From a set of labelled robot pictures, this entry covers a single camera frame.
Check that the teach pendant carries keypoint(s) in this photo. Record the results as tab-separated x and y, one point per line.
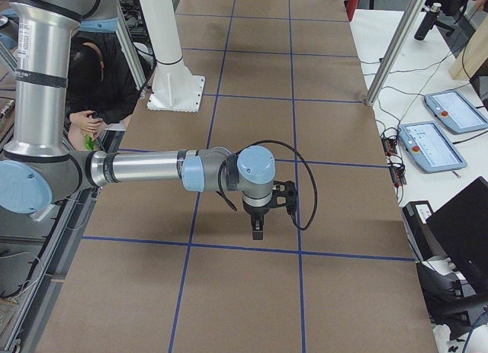
456	112
429	147

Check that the far teach pendant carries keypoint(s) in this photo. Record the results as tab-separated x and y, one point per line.
456	112

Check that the red cylinder bottle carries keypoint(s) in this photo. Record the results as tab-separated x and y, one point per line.
350	8

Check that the seated person in black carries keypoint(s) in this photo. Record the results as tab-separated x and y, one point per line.
101	89

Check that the aluminium frame post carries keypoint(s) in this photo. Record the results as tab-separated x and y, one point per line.
399	37

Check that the black water bottle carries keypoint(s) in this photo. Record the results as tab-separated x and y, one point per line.
428	21

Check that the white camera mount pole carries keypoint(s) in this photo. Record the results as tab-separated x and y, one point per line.
174	88

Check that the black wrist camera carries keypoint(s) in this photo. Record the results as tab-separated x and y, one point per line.
284	194

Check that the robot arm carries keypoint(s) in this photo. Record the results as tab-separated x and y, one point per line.
37	170

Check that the black laptop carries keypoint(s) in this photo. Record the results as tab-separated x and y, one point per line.
460	227

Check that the black power box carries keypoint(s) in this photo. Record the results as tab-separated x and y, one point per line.
415	214

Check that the near teach pendant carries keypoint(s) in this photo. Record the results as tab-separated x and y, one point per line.
429	147

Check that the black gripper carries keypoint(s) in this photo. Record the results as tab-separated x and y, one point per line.
256	211

